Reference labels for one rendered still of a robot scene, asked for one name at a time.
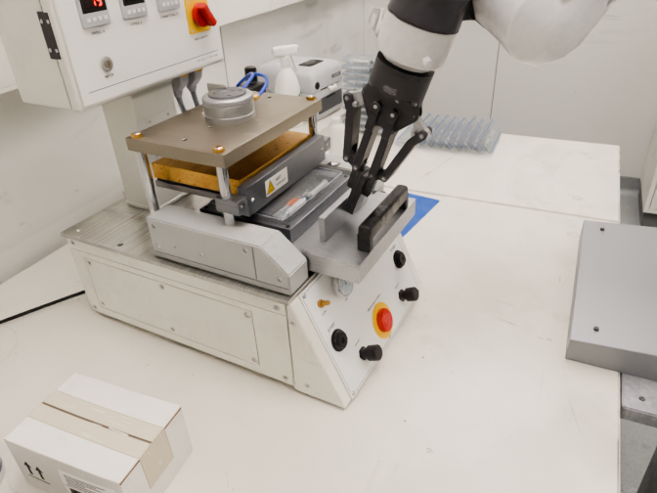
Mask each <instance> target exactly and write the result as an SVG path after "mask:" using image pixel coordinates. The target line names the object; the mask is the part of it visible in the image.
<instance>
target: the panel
mask: <svg viewBox="0 0 657 493"><path fill-rule="evenodd" d="M397 251H402V252H403V253H404V251H403V248H402V246H401V244H400V241H399V239H398V237H397V238H396V239H395V240H394V242H393V243H392V244H391V245H390V247H389V248H388V249H387V250H386V252H385V253H384V254H383V255H382V256H381V257H380V258H379V259H378V261H377V262H376V264H375V265H374V267H373V268H372V269H371V271H370V272H369V273H368V274H367V276H366V277H365V278H364V279H363V281H362V282H361V283H360V284H356V283H354V288H353V290H352V292H351V293H350V294H349V295H348V296H346V297H339V296H338V295H336V293H335V292H334V290H333V287H332V278H333V277H331V276H328V275H324V274H320V273H319V275H318V276H317V277H316V278H315V279H314V280H313V281H312V282H311V283H310V284H309V285H308V286H307V287H306V289H305V290H304V291H303V292H302V293H301V294H300V295H299V296H298V297H299V299H300V301H301V303H302V305H303V307H304V308H305V310H306V312H307V314H308V316H309V318H310V320H311V322H312V324H313V326H314V328H315V330H316V332H317V334H318V336H319V338H320V340H321V341H322V343H323V345H324V347H325V349H326V351H327V353H328V356H329V358H330V360H331V362H332V364H333V366H334V368H335V369H336V370H337V372H338V374H339V376H340V378H341V380H342V382H343V384H344V386H345V388H346V390H347V392H348V394H349V396H350V398H351V400H353V398H354V397H355V395H356V393H357V392H358V390H359V389H360V387H361V385H362V384H363V382H364V381H365V379H366V377H367V376H368V374H369V373H370V371H371V369H372V367H373V366H374V364H375V362H376V361H369V360H368V359H367V360H363V359H361V358H360V354H359V350H360V348H361V347H362V346H364V347H367V346H368V345H370V344H379V345H380V347H381V348H382V351H383V350H384V348H385V346H386V345H387V343H388V342H389V340H390V339H391V338H392V336H393V335H394V333H395V331H396V330H397V328H398V327H399V325H400V323H401V322H402V320H403V319H404V317H405V315H406V314H407V312H408V311H409V309H410V307H411V306H412V304H413V303H414V302H413V301H407V300H405V301H402V300H400V299H399V294H398V292H399V291H400V290H405V288H411V287H416V288H417V289H418V292H420V288H419V286H418V283H417V281H416V278H415V275H414V273H413V271H412V268H411V266H410V264H409V261H408V259H407V257H406V263H405V265H404V266H402V267H400V266H398V264H397V262H396V252H397ZM404 254H405V253H404ZM405 256H406V255H405ZM380 308H387V309H388V310H389V311H390V312H391V314H392V317H393V326H392V328H391V330H390V331H389V332H386V333H384V332H382V331H381V330H380V329H379V327H378V325H377V322H376V315H377V312H378V310H379V309H380ZM337 331H343V332H345V333H346V335H347V338H348V342H347V345H346V347H345V348H344V349H337V348H336V347H335V345H334V340H333V339H334V335H335V333H336V332H337Z"/></svg>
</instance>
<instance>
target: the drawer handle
mask: <svg viewBox="0 0 657 493"><path fill-rule="evenodd" d="M408 205H409V193H408V187H407V186H406V185H401V184H400V185H397V186H396V187H395V188H394V189H393V190H392V191H391V192H390V193H389V194H388V195H387V197H386V198H385V199H384V200H383V201H382V202H381V203H380V204H379V205H378V206H377V207H376V208H375V209H374V210H373V211H372V213H371V214H370V215H369V216H368V217H367V218H366V219H365V220H364V221H363V222H362V223H361V224H360V225H359V228H358V234H357V242H358V250H361V251H365V252H371V251H372V239H373V237H374V236H375V235H376V234H377V233H378V232H379V230H380V229H381V228H382V227H383V226H384V225H385V223H386V222H387V221H388V220H389V219H390V218H391V217H392V215H393V214H394V213H395V212H396V211H397V210H398V208H400V209H405V210H406V209H407V208H408Z"/></svg>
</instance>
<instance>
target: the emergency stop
mask: <svg viewBox="0 0 657 493"><path fill-rule="evenodd" d="M376 322H377V325H378V327H379V329H380V330H381V331H382V332H384V333H386V332H389V331H390V330H391V328H392V326H393V317H392V314H391V312H390V311H389V310H388V309H387V308H380V309H379V310H378V312H377V315H376Z"/></svg>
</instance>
